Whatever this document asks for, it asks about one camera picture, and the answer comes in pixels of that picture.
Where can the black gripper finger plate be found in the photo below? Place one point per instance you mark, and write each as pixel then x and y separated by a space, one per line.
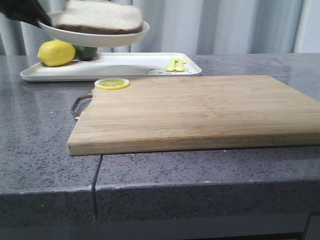
pixel 27 11

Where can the white round plate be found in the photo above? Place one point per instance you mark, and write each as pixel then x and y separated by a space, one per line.
pixel 88 39

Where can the white bread slice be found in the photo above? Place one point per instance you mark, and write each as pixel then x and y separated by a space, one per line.
pixel 100 17

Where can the white rectangular tray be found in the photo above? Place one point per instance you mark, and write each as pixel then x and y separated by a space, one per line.
pixel 110 65

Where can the yellow lemon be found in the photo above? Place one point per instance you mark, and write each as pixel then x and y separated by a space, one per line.
pixel 56 53

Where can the green lime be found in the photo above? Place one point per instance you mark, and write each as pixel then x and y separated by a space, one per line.
pixel 84 53

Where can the lemon slice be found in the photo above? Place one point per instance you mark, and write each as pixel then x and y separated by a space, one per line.
pixel 112 83

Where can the yellow-green plastic utensil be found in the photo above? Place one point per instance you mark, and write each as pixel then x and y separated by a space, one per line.
pixel 176 64

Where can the wooden cutting board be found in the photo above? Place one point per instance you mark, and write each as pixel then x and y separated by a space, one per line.
pixel 155 114

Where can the grey curtain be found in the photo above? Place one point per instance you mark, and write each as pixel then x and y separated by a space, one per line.
pixel 219 27

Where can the metal board handle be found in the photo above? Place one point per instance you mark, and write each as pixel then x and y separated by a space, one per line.
pixel 74 106

